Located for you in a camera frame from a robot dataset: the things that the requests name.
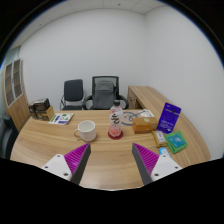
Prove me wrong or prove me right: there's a clear bottle with pink drink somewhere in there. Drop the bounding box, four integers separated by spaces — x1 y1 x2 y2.
108 99 124 138

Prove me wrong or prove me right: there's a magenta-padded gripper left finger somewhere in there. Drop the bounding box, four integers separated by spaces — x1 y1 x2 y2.
41 142 92 186

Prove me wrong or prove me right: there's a tan cardboard box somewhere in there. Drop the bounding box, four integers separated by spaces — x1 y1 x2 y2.
36 105 56 122

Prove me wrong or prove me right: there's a small yellow-brown box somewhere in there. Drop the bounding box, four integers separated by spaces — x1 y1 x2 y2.
151 129 168 148

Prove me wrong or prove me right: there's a white paper sheet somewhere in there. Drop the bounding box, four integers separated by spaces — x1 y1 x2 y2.
134 109 155 118

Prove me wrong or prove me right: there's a black mesh office chair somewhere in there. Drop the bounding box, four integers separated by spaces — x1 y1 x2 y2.
82 75 130 111

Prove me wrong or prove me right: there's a purple pouch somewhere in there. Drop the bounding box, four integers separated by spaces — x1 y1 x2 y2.
156 102 182 134

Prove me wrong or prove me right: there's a white disc with blue ring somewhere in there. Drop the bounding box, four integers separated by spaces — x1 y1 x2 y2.
120 110 138 127

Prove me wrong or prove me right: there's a wooden shelf cabinet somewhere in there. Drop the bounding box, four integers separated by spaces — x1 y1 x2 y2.
1 58 32 132

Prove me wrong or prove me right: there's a black cardboard box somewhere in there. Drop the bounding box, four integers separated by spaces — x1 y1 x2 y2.
27 97 51 120

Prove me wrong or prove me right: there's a black visitor chair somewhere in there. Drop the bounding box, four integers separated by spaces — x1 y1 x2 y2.
59 78 85 111

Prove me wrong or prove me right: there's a flat round red coaster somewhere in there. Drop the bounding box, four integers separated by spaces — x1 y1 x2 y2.
107 129 124 140

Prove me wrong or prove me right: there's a dark armchair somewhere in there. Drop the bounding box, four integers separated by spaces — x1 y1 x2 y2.
0 114 20 160

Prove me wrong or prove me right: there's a white and green leaflet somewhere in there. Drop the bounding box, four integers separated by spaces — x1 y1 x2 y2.
48 112 75 126

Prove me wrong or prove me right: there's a white mug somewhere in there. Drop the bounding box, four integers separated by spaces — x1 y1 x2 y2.
73 119 98 142

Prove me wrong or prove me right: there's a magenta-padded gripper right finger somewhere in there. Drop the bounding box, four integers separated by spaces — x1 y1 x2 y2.
132 142 184 186

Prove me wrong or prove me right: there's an orange-brown box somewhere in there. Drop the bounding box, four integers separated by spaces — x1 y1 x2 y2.
131 116 159 135

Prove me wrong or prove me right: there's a grey backpack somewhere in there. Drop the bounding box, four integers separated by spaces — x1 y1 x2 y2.
93 79 116 110

